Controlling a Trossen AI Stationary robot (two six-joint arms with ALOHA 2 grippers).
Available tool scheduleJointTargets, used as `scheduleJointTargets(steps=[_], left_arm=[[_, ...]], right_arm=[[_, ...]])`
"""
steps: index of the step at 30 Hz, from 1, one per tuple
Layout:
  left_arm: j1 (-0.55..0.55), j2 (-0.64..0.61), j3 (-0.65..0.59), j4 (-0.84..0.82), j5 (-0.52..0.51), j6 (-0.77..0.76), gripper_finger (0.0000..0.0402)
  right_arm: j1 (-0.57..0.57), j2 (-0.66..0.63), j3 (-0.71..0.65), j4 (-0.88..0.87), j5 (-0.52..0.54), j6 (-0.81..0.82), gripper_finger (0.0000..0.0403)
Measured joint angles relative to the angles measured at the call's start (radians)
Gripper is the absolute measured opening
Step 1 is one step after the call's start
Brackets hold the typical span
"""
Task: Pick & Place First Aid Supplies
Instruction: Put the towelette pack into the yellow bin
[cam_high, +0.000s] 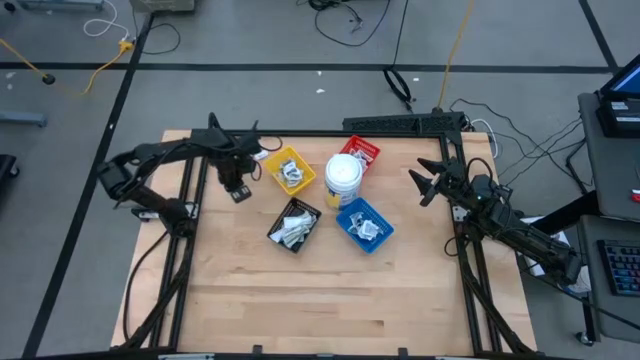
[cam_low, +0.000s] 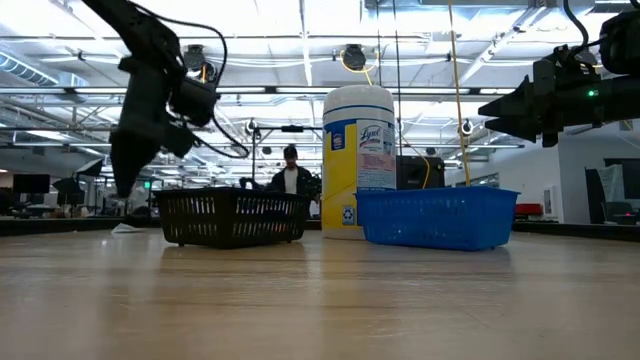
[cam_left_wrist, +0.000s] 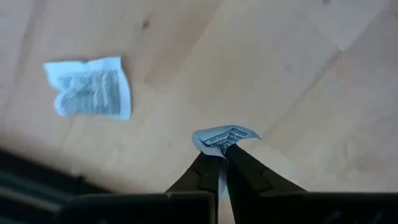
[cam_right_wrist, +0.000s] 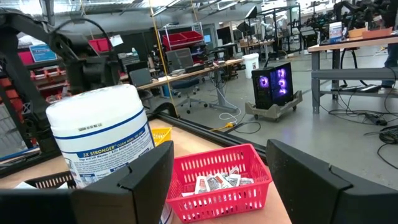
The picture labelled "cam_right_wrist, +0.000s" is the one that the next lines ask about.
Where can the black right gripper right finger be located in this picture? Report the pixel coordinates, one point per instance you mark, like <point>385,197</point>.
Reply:
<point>326,202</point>

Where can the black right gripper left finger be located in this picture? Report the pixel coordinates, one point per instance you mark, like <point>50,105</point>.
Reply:
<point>109,208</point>

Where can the white disinfecting wipes canister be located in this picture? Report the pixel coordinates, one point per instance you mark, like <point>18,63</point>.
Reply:
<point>99,130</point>

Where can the red plastic basket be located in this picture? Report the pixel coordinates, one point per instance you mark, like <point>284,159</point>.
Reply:
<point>217,207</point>

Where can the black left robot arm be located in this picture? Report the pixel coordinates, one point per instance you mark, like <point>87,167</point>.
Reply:
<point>18,77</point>

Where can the large red storage bin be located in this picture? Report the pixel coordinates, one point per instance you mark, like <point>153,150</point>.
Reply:
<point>94,45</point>
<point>174,39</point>
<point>192,35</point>
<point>104,44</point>

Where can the white paper sheet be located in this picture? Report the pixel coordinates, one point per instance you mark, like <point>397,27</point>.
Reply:
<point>116,40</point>

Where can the shelf with small red bins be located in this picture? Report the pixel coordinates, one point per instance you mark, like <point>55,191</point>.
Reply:
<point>49,74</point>

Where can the grey laptop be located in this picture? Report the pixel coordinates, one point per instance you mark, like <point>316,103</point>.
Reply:
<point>140,77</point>

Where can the blue sign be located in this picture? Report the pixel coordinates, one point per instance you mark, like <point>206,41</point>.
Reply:
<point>43,53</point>

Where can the black plastic basket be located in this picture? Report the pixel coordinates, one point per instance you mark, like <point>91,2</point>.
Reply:
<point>49,180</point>

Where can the yellow plastic basket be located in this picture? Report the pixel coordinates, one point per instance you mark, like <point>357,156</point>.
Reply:
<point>162,135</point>

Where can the office chair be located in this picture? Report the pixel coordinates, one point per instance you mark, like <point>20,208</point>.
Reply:
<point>187,86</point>

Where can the wooden top desk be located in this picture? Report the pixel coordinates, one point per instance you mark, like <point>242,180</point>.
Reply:
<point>189,74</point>

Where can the black power strip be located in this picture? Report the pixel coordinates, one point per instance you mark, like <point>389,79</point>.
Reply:
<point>376,119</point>

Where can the grey wheeled dolly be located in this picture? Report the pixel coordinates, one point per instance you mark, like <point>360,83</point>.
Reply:
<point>275,111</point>

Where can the computer tower with purple fans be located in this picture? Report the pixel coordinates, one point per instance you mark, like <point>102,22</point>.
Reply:
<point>272,86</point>

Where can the wooden top steel table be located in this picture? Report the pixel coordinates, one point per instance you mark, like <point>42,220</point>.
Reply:
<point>351,74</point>

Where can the white bucket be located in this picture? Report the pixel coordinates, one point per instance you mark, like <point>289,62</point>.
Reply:
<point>251,66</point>

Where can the black softbox light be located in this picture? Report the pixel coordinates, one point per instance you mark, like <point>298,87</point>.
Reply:
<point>243,26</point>
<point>251,12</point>

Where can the person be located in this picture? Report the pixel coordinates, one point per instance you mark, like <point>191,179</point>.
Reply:
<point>392,56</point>

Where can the blue white carton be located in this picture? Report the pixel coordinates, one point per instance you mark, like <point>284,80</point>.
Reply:
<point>335,32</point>

